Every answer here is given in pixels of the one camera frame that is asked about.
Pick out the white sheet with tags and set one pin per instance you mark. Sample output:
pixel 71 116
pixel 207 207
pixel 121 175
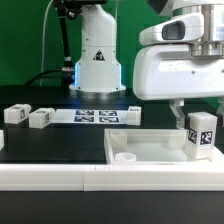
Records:
pixel 85 116

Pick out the white block left edge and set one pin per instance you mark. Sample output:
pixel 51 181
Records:
pixel 1 139

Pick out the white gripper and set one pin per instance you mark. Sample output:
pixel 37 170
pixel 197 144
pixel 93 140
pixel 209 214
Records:
pixel 170 72

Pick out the white square table top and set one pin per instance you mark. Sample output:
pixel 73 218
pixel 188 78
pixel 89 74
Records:
pixel 150 147

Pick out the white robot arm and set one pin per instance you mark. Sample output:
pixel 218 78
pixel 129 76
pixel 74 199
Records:
pixel 197 23

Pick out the white obstacle fence wall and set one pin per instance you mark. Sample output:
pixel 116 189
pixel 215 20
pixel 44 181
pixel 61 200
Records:
pixel 193 176

